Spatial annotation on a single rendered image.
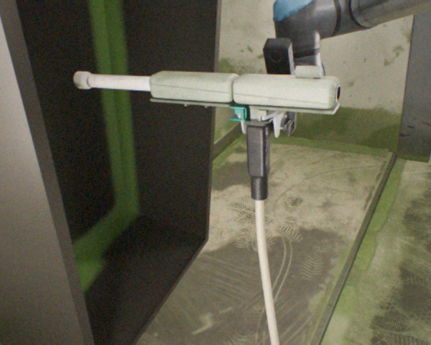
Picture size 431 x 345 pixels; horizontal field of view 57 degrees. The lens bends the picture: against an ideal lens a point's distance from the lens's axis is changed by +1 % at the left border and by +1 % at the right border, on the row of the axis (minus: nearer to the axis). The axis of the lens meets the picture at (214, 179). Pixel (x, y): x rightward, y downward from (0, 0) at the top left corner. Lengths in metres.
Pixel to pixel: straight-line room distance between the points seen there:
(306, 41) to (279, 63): 0.16
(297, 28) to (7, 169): 0.59
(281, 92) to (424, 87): 2.05
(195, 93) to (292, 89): 0.16
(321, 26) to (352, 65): 1.74
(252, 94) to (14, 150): 0.35
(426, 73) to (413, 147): 0.47
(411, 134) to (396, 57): 0.48
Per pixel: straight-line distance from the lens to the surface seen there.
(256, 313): 1.70
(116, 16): 1.19
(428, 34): 2.52
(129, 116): 1.29
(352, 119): 2.74
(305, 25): 0.87
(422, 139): 2.72
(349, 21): 0.92
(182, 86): 0.65
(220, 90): 0.62
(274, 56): 0.71
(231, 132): 2.92
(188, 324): 1.71
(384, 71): 2.60
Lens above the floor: 1.35
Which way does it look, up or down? 31 degrees down
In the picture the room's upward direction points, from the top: 9 degrees counter-clockwise
